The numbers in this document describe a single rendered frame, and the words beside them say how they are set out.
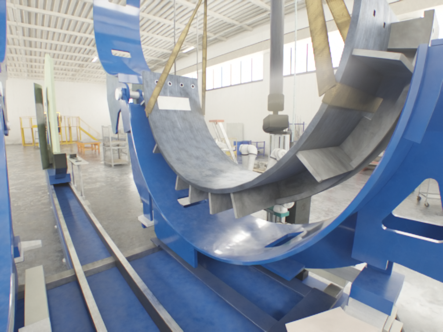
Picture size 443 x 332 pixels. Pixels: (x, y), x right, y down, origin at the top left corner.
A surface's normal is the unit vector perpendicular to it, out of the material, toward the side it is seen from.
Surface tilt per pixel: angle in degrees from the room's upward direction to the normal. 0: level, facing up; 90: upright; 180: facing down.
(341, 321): 0
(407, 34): 90
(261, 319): 0
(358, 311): 0
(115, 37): 71
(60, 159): 89
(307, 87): 90
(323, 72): 79
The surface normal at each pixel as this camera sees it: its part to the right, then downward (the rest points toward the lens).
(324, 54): -0.93, -0.17
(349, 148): -0.77, 0.11
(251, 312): 0.00, -0.98
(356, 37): 0.62, 0.36
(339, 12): -0.64, 0.29
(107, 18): 0.66, 0.07
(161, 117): 0.58, -0.29
